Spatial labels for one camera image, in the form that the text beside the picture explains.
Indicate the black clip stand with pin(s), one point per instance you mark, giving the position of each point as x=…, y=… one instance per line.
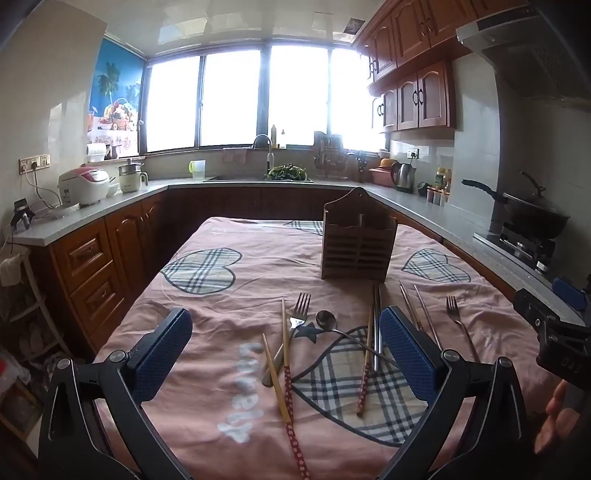
x=22, y=212

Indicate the plain wooden chopstick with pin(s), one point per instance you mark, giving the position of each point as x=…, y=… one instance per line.
x=277, y=383

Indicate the small white wall socket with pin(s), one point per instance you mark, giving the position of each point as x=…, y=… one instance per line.
x=412, y=153

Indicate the wooden lower kitchen cabinets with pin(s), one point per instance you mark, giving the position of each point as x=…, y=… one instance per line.
x=92, y=267

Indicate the seasoning bottles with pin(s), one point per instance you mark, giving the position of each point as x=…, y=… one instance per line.
x=443, y=177

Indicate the white electric cooking pot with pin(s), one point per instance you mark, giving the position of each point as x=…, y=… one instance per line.
x=131, y=177

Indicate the steel sink faucet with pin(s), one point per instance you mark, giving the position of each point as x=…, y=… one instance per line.
x=268, y=152

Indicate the steel spoon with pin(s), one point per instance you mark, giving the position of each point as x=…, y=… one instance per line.
x=325, y=319

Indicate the large kitchen window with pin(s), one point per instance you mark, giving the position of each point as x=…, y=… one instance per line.
x=231, y=97

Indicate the wooden upper wall cabinets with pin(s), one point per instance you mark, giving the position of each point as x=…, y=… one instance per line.
x=415, y=97

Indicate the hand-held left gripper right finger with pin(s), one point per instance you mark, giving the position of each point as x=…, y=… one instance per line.
x=408, y=355

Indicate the wooden slatted utensil holder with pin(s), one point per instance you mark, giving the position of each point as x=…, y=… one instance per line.
x=358, y=249

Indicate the green and white jug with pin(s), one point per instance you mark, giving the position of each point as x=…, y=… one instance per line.
x=197, y=170

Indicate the white and red rice cooker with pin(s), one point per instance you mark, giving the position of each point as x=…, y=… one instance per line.
x=83, y=187

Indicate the white wall socket strip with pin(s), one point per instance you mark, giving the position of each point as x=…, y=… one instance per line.
x=33, y=164

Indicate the white paper towel roll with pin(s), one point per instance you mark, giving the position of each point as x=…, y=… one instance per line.
x=96, y=152

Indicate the pink plastic basket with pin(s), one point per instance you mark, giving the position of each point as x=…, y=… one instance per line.
x=381, y=177

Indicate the bottle on windowsill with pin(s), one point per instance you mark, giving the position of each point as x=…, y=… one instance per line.
x=274, y=137

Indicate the tropical fruit wall poster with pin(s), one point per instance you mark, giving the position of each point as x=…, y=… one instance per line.
x=115, y=92

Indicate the black gas stove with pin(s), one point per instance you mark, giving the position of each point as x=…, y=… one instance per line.
x=521, y=247

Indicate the steel fork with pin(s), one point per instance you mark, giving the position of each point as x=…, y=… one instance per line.
x=295, y=323
x=457, y=318

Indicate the pink plaid-heart tablecloth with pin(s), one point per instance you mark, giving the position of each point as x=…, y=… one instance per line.
x=221, y=323

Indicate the steel electric kettle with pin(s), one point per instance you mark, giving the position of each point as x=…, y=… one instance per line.
x=404, y=177

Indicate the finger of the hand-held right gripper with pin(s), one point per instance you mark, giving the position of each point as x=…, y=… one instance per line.
x=531, y=309
x=570, y=293

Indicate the small spice jars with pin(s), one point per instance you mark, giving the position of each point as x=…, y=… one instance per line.
x=436, y=197

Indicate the black wok with lid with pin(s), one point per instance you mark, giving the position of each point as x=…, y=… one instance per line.
x=535, y=214

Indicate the white metal shelf rack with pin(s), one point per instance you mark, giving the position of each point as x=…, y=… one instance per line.
x=27, y=318

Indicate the steel range hood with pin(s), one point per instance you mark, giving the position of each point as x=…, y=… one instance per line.
x=531, y=50

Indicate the green leafy vegetables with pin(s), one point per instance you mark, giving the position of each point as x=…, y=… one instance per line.
x=286, y=173

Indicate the person's right hand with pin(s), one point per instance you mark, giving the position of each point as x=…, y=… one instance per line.
x=551, y=420

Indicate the dark dish rack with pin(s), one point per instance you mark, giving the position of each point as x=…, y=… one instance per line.
x=330, y=154

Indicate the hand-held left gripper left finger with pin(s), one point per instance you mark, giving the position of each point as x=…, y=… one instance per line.
x=164, y=355

